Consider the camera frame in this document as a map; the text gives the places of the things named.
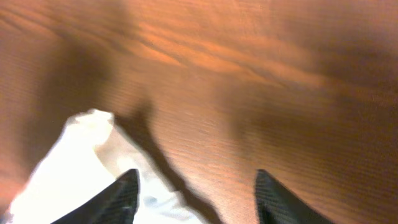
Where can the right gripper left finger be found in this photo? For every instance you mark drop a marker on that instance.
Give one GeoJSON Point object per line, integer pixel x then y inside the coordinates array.
{"type": "Point", "coordinates": [116, 204]}

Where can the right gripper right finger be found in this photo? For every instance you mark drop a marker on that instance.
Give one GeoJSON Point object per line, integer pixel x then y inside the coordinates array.
{"type": "Point", "coordinates": [278, 205]}

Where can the white graphic t-shirt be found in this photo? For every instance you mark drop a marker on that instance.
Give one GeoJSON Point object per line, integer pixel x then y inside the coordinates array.
{"type": "Point", "coordinates": [90, 154]}

